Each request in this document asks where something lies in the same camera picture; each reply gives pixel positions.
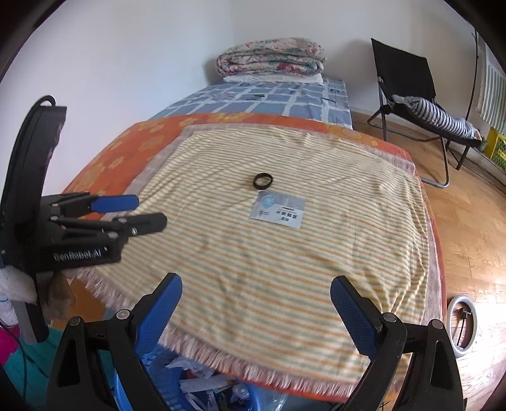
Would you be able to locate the pink cloth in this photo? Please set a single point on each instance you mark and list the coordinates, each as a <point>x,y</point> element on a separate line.
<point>8,347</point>

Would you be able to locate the blue checked bed sheet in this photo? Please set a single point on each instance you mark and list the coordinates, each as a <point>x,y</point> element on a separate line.
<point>257,98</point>

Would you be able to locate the black folding chair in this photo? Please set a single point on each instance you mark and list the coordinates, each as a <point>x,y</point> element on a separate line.
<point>403,67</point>

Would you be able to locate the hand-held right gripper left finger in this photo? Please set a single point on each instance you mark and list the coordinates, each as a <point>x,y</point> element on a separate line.
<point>158,312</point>

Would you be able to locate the striped clothing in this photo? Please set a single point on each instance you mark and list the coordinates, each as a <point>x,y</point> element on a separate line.
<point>438,114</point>

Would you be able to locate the green striped white towel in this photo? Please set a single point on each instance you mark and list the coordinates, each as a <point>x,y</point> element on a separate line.
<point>494,95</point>

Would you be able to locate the blue plastic basket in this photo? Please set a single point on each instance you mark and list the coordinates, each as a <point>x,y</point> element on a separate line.
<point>168,385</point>

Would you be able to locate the yellow plastic crate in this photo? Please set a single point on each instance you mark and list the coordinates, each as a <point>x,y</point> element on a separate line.
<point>496,148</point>

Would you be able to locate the black drying rack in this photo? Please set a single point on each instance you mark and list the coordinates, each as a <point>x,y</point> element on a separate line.
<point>475,67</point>

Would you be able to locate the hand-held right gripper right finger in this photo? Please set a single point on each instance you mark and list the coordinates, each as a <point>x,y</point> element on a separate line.
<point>354,316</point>

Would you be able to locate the white folded pillow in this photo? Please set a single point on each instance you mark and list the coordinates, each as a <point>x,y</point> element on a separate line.
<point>276,79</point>

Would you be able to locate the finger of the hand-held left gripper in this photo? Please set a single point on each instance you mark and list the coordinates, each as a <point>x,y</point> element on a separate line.
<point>146,223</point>
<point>114,202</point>

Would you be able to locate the folded floral quilt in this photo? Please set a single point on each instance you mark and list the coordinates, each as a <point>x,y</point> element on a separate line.
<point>272,55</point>

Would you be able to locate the striped yellow blanket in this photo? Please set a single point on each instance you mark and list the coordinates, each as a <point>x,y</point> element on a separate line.
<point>257,268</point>

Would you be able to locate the pile of crumpled wrappers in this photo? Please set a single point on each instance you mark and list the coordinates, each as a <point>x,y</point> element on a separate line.
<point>205,387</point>

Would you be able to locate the person's left hand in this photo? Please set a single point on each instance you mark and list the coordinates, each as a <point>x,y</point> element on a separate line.
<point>59,294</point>

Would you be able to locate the teal cloth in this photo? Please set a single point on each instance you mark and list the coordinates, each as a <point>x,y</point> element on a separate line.
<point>27,375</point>

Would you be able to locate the light blue flat packet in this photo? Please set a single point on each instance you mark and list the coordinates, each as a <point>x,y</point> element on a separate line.
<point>284,205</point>

